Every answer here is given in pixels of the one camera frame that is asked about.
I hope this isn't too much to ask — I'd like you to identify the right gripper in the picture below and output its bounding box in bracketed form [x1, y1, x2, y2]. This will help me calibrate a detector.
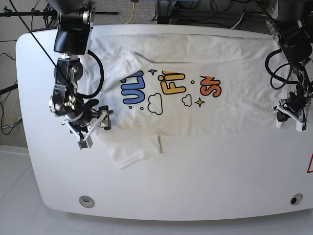
[61, 99, 113, 134]

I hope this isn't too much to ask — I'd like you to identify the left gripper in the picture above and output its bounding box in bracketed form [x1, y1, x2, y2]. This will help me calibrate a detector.
[277, 83, 313, 122]

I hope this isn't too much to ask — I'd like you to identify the white printed T-shirt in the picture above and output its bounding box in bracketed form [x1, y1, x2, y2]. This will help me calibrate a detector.
[90, 34, 289, 168]

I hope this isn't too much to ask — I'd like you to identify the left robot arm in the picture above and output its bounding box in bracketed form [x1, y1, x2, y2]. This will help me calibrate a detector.
[262, 0, 313, 125]

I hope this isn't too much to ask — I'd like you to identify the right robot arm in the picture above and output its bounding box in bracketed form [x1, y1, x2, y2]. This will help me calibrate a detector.
[48, 0, 112, 139]

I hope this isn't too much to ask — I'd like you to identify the black table grommet right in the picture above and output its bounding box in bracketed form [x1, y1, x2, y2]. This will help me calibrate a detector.
[290, 193, 303, 205]

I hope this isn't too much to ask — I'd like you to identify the grey table grommet left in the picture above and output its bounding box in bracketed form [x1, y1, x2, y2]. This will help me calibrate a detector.
[79, 195, 95, 209]

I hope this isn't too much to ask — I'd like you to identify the black tripod stand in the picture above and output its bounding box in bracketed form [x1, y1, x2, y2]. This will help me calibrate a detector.
[0, 0, 118, 96]

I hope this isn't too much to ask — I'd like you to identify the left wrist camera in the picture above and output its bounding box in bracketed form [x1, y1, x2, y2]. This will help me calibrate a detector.
[296, 120, 309, 132]

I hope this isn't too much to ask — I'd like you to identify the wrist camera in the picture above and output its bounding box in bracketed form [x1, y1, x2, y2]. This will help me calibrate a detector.
[77, 136, 93, 150]
[296, 120, 309, 132]

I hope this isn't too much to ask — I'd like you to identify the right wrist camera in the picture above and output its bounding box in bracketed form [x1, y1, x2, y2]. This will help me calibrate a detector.
[77, 136, 93, 150]

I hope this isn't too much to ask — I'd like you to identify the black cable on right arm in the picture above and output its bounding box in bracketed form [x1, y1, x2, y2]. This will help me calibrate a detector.
[75, 48, 105, 100]

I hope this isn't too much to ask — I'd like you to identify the yellow cable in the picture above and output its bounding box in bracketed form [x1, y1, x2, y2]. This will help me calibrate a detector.
[125, 0, 137, 25]

